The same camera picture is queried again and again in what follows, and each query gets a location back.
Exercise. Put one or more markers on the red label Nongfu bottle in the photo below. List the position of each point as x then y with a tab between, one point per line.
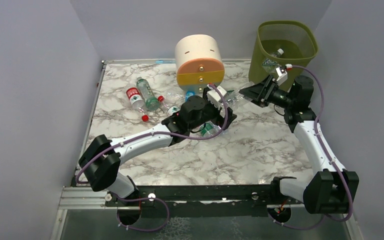
167	106

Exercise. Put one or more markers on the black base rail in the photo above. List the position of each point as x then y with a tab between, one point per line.
186	201

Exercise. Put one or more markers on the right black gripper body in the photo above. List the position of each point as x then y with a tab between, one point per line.
263	93

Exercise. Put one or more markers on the green tea bottle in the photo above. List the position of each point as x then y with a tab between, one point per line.
151	101

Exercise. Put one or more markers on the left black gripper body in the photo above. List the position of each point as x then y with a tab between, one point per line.
219	116

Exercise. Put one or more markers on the blue label clear bottle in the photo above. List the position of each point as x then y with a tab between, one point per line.
179	97

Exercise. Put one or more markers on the green label Nongfu bottle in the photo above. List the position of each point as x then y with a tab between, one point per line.
208	129

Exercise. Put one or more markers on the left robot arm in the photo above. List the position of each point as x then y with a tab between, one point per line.
101	160

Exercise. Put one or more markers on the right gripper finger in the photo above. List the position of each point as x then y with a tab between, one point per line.
254	94
264	87

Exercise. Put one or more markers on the white label bottle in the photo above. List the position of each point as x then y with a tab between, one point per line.
269	65

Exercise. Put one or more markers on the green plastic waste bin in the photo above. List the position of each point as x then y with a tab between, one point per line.
278	43

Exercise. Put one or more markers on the cream round drawer cabinet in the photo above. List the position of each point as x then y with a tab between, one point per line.
198	63

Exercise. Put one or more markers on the small red label bottle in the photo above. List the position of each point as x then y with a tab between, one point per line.
137	102

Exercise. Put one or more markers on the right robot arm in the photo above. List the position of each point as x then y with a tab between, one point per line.
332	189

